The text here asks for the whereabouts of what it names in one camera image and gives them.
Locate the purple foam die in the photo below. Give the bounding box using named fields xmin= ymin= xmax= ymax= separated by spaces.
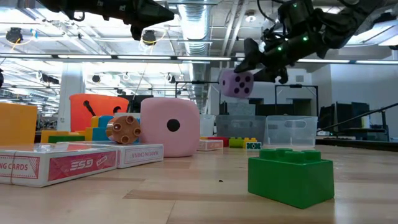
xmin=219 ymin=68 xmax=254 ymax=100

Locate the long blue building block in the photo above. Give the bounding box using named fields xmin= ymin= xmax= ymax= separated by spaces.
xmin=92 ymin=126 xmax=141 ymax=144

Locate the long ceiling light bar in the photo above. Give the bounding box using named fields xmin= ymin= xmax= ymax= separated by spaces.
xmin=0 ymin=53 xmax=398 ymax=65

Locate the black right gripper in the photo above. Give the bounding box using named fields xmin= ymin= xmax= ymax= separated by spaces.
xmin=234 ymin=30 xmax=330 ymax=85

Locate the black ceiling camera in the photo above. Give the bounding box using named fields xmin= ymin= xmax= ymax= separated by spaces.
xmin=5 ymin=27 xmax=24 ymax=44
xmin=142 ymin=29 xmax=158 ymax=47

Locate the lime green building block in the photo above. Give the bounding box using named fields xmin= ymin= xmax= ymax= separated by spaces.
xmin=228 ymin=137 xmax=246 ymax=149

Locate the silver ventilation duct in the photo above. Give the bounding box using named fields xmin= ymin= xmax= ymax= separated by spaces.
xmin=176 ymin=0 xmax=214 ymax=94

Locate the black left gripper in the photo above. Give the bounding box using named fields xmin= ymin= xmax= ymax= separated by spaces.
xmin=93 ymin=0 xmax=175 ymax=41

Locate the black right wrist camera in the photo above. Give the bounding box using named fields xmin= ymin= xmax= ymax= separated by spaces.
xmin=277 ymin=0 xmax=315 ymax=35

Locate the black background monitor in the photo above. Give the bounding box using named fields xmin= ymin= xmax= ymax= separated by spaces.
xmin=127 ymin=95 xmax=142 ymax=114

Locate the pink foam die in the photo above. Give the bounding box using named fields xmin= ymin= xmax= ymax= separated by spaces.
xmin=140 ymin=97 xmax=201 ymax=158

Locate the smoky grey plastic bin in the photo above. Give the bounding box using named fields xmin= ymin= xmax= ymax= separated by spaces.
xmin=216 ymin=114 xmax=267 ymax=144

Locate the black metal frame stand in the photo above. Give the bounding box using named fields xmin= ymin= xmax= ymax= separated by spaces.
xmin=275 ymin=83 xmax=318 ymax=116

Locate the dark background desk cluster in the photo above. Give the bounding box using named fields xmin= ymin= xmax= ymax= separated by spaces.
xmin=318 ymin=101 xmax=389 ymax=142

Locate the orange plastic bucket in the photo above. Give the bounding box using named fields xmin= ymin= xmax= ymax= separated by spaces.
xmin=68 ymin=93 xmax=130 ymax=133

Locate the white building column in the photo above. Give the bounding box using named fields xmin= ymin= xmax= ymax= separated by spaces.
xmin=57 ymin=62 xmax=87 ymax=134

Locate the tan round studded block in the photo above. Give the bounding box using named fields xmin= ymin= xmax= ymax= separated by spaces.
xmin=105 ymin=115 xmax=142 ymax=145

